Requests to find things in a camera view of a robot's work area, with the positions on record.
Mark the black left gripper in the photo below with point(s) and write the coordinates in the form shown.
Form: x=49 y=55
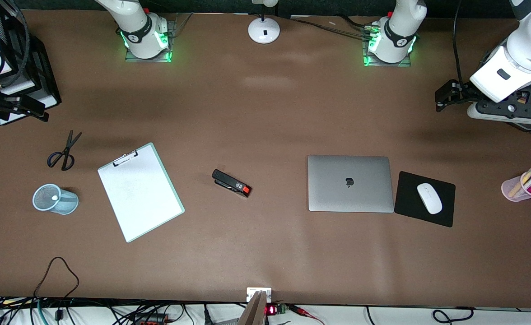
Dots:
x=465 y=92

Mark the silver grey laptop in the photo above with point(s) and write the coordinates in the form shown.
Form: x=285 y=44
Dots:
x=328 y=189

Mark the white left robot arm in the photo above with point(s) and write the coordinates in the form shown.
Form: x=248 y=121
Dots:
x=394 y=40

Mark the black mesh document tray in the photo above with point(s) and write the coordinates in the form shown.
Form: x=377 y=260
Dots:
x=48 y=90

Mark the light blue mesh cup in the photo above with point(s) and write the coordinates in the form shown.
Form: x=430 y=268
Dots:
x=67 y=203

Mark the white computer mouse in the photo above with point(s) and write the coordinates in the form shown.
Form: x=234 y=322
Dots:
x=429 y=198

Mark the pink mesh pen cup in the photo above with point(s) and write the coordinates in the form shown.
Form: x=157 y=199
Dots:
x=511 y=187

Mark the yellow highlighter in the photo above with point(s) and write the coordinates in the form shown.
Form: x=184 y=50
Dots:
x=520 y=183

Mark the black mouse pad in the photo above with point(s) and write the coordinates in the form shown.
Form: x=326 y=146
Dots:
x=405 y=198

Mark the mint green clipboard with paper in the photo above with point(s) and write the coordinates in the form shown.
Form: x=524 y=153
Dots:
x=148 y=207

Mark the white round lamp base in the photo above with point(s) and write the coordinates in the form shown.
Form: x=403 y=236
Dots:
x=264 y=31

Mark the black stapler with red end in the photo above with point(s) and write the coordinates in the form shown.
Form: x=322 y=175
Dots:
x=229 y=181

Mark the black orange usb hub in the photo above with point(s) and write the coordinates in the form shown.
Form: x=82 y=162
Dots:
x=150 y=319

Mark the circuit board with red display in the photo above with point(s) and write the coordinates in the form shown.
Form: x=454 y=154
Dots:
x=271 y=310

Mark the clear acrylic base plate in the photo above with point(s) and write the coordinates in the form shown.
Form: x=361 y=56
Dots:
x=148 y=60
x=387 y=64

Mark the aluminium camera post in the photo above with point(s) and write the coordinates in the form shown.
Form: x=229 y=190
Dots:
x=254 y=311

